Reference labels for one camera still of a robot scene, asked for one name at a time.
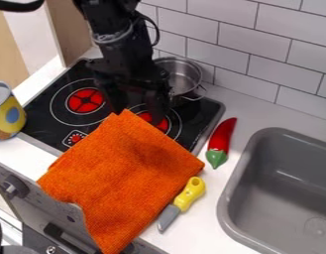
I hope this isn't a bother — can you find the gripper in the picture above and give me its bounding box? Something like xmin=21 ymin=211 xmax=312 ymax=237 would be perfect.
xmin=84 ymin=42 xmax=176 ymax=127

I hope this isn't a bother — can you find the orange cloth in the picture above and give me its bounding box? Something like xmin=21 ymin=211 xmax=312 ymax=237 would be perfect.
xmin=35 ymin=108 xmax=207 ymax=254

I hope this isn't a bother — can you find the silver pot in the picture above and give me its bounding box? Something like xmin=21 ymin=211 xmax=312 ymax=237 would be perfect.
xmin=152 ymin=57 xmax=209 ymax=108

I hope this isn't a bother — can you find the toy stove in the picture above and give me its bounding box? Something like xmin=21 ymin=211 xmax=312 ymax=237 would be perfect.
xmin=19 ymin=59 xmax=227 ymax=157

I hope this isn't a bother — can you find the red toy pepper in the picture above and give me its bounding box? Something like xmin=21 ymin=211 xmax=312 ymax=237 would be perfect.
xmin=204 ymin=117 xmax=239 ymax=171

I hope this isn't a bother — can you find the yellow toy knife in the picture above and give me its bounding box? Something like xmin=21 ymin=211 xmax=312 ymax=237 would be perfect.
xmin=156 ymin=176 xmax=208 ymax=233

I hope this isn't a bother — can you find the yellow and blue can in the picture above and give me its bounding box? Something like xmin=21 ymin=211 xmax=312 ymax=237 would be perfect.
xmin=0 ymin=80 xmax=30 ymax=141

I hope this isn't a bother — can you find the toy sink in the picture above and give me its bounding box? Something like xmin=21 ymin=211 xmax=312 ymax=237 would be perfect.
xmin=215 ymin=127 xmax=326 ymax=254

